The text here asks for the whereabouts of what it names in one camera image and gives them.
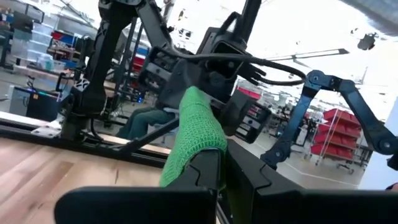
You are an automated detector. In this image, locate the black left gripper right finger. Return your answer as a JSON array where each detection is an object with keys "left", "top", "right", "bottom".
[{"left": 225, "top": 139, "right": 398, "bottom": 224}]

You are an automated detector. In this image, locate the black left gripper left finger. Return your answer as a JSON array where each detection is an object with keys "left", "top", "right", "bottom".
[{"left": 54, "top": 149, "right": 222, "bottom": 224}]

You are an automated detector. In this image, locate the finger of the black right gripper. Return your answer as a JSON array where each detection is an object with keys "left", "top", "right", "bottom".
[
  {"left": 158, "top": 60, "right": 206, "bottom": 109},
  {"left": 217, "top": 91, "right": 258, "bottom": 137}
]

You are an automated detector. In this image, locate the green elastic bandage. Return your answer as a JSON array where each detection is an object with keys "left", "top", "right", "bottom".
[{"left": 159, "top": 86, "right": 228, "bottom": 187}]

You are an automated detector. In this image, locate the person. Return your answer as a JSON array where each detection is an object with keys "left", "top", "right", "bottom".
[{"left": 116, "top": 105, "right": 181, "bottom": 141}]

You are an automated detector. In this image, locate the red bin shelf cart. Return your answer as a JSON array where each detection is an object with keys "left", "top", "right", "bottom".
[{"left": 310, "top": 108, "right": 363, "bottom": 175}]

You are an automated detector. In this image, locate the blue storage bin shelf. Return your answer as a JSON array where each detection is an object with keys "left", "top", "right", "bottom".
[{"left": 49, "top": 29, "right": 78, "bottom": 69}]

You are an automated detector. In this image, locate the black computer tower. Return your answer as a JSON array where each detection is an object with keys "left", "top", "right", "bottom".
[{"left": 8, "top": 85, "right": 62, "bottom": 123}]

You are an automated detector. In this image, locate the clear storage box stack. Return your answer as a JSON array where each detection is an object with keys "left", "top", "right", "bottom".
[{"left": 12, "top": 23, "right": 53, "bottom": 63}]

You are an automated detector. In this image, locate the black ceiling spotlight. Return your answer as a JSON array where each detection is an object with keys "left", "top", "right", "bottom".
[{"left": 356, "top": 32, "right": 379, "bottom": 51}]

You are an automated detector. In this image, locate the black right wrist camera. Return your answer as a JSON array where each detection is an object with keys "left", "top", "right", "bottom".
[{"left": 197, "top": 26, "right": 249, "bottom": 78}]

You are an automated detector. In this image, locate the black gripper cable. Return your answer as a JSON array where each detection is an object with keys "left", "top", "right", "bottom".
[{"left": 160, "top": 48, "right": 307, "bottom": 87}]

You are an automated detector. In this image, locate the black aluminium table frame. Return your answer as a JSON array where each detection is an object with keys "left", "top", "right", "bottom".
[{"left": 0, "top": 70, "right": 398, "bottom": 170}]

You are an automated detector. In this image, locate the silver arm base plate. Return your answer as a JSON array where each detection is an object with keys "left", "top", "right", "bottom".
[{"left": 30, "top": 124, "right": 62, "bottom": 138}]

